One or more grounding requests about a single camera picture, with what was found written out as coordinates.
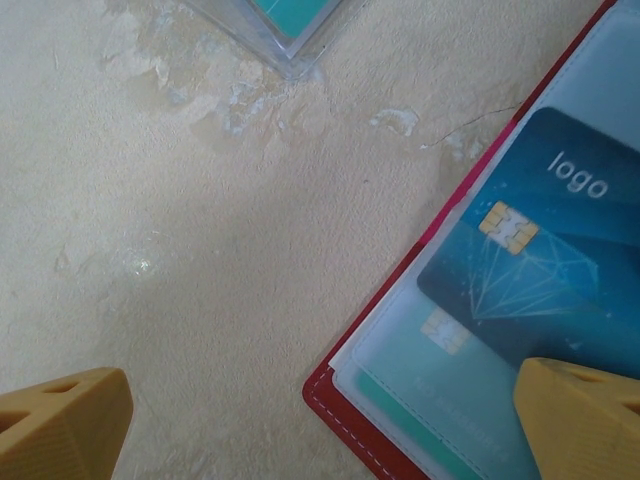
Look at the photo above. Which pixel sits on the blue diamond logo card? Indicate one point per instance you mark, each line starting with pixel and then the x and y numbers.
pixel 550 240

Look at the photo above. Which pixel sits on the red card holder wallet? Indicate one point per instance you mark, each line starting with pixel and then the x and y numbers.
pixel 360 430

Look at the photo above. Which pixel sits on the green VIP card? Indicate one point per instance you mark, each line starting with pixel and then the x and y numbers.
pixel 295 15

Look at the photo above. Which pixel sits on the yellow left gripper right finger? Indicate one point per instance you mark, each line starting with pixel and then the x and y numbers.
pixel 590 425

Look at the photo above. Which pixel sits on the teal chip card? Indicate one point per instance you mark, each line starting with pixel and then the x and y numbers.
pixel 450 390

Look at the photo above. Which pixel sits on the clear acrylic card stand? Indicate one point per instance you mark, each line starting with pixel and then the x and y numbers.
pixel 280 45

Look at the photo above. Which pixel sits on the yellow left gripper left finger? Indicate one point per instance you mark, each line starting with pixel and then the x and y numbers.
pixel 60 430

